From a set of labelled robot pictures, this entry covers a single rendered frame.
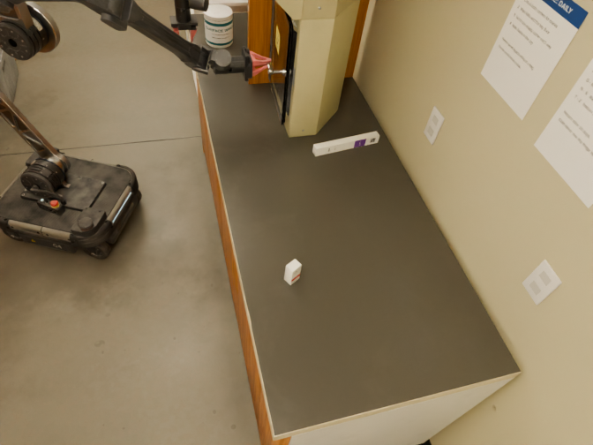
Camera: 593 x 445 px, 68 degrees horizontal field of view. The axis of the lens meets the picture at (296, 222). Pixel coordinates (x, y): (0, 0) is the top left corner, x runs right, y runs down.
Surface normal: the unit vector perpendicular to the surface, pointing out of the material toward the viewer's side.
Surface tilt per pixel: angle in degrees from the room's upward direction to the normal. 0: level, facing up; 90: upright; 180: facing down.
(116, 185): 0
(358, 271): 0
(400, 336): 0
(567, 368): 90
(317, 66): 90
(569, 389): 90
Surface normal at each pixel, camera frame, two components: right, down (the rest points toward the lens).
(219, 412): 0.10, -0.62
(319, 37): 0.25, 0.77
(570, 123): -0.96, 0.15
